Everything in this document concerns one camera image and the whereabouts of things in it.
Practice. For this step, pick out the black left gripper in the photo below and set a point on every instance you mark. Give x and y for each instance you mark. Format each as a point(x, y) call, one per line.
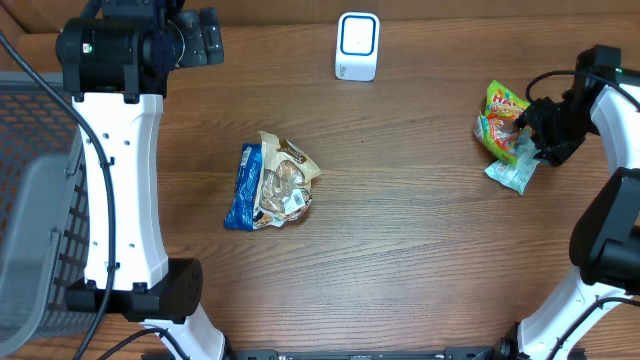
point(204, 37)

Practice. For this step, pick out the grey plastic mesh basket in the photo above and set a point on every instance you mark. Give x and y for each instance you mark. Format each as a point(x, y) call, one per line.
point(44, 215)

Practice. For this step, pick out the light teal snack packet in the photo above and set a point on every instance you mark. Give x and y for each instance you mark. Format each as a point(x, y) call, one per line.
point(516, 177)

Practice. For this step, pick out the green Haribo candy bag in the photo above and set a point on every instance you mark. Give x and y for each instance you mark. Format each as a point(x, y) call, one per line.
point(495, 127)

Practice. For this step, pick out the beige brown snack bag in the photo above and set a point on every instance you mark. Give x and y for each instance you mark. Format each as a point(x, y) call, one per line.
point(284, 187)

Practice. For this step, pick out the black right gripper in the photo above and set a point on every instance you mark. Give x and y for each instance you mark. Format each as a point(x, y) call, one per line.
point(535, 116)

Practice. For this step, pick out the white barcode scanner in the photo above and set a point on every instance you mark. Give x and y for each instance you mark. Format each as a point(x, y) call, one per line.
point(357, 44)

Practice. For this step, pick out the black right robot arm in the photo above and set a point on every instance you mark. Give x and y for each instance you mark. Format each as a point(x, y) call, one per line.
point(604, 244)

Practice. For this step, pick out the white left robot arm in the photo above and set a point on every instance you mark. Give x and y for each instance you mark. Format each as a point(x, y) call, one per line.
point(116, 59)

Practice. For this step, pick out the blue snack bar wrapper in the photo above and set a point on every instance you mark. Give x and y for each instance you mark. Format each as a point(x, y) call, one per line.
point(241, 213)

